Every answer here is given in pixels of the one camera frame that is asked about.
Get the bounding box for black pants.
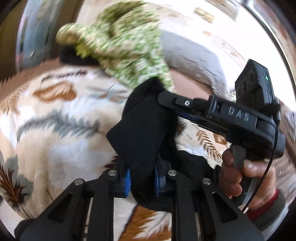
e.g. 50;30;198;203
106;77;215;211

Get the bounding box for grey red sleeve forearm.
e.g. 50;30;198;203
246;190;288;232

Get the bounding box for person's right hand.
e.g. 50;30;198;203
218;148;279;210

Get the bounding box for pink bed sheet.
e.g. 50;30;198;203
170;69;213;100

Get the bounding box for grey quilted pillow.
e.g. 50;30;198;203
161;30;235;101

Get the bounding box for green patterned cloth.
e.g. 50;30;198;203
56;1;175;90

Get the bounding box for leaf-print fleece blanket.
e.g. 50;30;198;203
1;60;229;240

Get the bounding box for black cable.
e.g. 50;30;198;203
241;97;281;214

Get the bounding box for black camera box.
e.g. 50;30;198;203
235;59;280;116

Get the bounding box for framed wall picture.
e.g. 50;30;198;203
242;1;295;83

